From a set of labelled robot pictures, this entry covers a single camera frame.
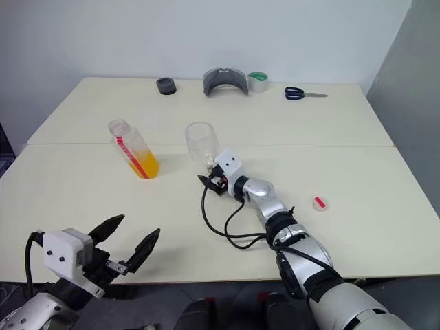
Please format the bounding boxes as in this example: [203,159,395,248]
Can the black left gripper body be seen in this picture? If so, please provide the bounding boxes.
[82,244,130,287]

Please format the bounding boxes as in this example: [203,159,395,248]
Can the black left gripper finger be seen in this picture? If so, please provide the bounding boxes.
[127,228,162,274]
[87,214,126,247]

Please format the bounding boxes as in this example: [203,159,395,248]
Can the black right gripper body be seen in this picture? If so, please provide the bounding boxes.
[207,166,230,197]

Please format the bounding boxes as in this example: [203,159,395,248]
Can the clear wine glass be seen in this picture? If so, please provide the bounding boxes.
[185,121,221,171]

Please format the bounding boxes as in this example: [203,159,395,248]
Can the clear bottle with orange drink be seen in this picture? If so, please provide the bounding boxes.
[108,118,162,180]

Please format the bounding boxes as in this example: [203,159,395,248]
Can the white cap with red tape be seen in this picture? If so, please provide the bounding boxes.
[311,195,331,212]

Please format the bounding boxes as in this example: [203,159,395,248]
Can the dark rounded shape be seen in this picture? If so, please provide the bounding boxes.
[175,298,218,330]
[259,291,310,330]

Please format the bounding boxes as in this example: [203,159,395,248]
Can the grey curved plastic shell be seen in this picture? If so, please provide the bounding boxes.
[202,67,250,98]

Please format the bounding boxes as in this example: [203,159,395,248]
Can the tape roll with green core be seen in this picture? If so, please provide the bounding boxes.
[247,71,271,93]

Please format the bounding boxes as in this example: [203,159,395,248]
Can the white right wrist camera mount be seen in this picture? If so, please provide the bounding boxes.
[214,148,245,197]

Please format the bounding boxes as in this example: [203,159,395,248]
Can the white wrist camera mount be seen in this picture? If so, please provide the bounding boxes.
[214,148,245,197]
[43,227,106,298]

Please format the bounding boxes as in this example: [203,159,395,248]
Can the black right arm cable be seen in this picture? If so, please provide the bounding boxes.
[201,187,276,250]

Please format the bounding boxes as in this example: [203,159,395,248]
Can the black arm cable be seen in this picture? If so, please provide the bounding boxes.
[25,232,47,289]
[201,187,276,250]

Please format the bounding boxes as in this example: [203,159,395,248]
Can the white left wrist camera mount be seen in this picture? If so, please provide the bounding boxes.
[43,227,106,298]

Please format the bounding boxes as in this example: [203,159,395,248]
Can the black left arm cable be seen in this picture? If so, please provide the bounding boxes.
[25,232,47,289]

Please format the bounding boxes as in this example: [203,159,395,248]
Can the black-handled scissors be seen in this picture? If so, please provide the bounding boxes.
[284,86,329,101]

